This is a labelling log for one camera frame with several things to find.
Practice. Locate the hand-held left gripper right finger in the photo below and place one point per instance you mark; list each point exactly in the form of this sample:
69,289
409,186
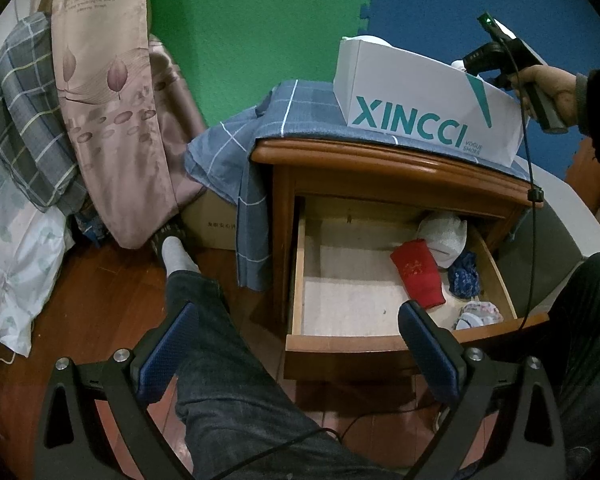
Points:
430,355

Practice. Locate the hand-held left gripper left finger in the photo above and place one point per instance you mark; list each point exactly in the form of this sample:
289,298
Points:
165,355

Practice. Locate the pink floral white underwear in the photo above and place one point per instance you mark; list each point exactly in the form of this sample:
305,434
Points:
480,312

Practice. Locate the red underwear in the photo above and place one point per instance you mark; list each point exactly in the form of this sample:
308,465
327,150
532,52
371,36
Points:
417,275

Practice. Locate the dark blue floral underwear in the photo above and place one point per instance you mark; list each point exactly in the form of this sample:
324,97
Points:
465,275

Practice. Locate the wooden drawer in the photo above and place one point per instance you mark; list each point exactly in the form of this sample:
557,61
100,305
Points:
350,280

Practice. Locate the white shoe box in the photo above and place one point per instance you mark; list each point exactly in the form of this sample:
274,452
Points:
405,85

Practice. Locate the grey-white underwear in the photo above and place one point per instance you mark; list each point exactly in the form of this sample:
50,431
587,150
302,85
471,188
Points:
445,240

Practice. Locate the person's right hand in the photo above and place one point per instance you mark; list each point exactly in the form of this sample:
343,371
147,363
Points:
555,90

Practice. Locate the person's left leg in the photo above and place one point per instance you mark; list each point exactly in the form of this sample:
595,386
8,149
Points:
230,360

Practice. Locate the person's leg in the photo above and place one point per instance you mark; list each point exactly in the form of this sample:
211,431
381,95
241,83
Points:
230,360
590,335

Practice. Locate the blue foam mat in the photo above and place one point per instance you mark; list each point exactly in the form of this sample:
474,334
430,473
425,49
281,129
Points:
430,0

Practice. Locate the dark slipper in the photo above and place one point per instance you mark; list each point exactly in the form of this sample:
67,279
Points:
159,246

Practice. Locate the wooden door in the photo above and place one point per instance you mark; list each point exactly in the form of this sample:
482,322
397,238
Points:
587,170

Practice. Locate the cardboard box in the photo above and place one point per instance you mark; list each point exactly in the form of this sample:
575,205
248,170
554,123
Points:
215,220

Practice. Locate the person's right leg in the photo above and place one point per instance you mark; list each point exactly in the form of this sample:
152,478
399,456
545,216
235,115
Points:
590,335

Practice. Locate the grey side table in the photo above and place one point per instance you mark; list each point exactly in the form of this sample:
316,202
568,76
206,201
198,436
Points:
555,240

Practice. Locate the wooden nightstand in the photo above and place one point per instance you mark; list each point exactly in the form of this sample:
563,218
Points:
380,165

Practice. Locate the white leaf-print bedding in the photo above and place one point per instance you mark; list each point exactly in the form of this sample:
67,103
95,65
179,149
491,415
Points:
10,270

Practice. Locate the blue checked cloth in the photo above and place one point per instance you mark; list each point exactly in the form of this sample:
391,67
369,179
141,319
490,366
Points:
260,135

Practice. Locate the pink floral quilt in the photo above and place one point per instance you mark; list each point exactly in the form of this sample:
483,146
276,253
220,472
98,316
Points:
105,110

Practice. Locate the green foam mat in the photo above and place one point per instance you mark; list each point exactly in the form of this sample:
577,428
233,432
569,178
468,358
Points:
255,25

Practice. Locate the grey plaid blanket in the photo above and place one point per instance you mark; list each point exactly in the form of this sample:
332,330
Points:
25,110

